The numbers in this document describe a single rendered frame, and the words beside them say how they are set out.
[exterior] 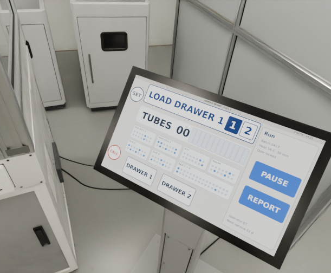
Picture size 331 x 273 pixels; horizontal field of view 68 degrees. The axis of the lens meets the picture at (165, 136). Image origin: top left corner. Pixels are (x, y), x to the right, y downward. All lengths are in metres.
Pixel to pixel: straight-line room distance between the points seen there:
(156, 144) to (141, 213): 1.16
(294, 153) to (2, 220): 0.98
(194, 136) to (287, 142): 0.21
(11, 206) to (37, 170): 0.20
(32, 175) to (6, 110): 0.26
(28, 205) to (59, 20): 3.11
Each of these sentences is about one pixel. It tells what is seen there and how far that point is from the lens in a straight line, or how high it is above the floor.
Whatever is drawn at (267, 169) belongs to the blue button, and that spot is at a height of 1.11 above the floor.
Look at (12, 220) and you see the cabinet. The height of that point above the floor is 0.63.
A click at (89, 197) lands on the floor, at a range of 1.87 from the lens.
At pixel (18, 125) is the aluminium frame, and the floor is 1.05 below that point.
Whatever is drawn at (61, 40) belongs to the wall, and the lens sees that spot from 3.97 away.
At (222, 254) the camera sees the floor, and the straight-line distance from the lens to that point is 1.71.
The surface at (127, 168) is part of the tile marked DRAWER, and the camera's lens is 0.68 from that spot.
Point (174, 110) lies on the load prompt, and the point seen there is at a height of 1.14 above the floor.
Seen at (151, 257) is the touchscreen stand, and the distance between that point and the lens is 1.59.
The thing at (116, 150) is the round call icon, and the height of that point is 1.02.
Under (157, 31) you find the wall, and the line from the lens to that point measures 4.12.
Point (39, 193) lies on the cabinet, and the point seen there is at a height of 0.75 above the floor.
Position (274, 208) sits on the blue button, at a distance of 0.61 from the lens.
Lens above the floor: 1.50
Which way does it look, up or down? 41 degrees down
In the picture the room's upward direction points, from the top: 5 degrees clockwise
